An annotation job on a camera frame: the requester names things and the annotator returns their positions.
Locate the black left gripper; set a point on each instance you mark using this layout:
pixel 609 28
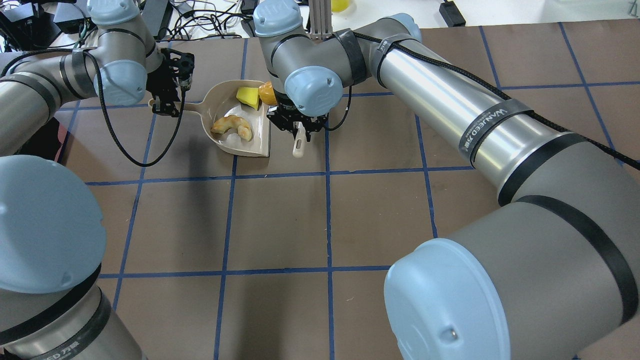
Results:
pixel 161 88

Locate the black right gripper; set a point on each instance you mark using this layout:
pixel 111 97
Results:
pixel 291 114

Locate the white hand brush black bristles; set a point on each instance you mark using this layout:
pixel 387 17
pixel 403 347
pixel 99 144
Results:
pixel 299 139

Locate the brown toy potato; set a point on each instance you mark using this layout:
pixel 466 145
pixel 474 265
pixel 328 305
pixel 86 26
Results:
pixel 266 94

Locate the beige plastic dustpan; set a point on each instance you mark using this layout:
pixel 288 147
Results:
pixel 221 101

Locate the toy croissant piece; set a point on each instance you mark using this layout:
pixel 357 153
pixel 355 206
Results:
pixel 240 124

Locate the yellow sponge block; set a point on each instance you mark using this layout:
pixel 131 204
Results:
pixel 249 96

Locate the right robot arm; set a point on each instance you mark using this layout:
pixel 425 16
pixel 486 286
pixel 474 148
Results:
pixel 332 223

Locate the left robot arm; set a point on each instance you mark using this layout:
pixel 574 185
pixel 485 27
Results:
pixel 52 236

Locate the yellow tape roll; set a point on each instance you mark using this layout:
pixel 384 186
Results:
pixel 338 6

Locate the aluminium frame post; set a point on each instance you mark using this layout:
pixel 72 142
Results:
pixel 320 17

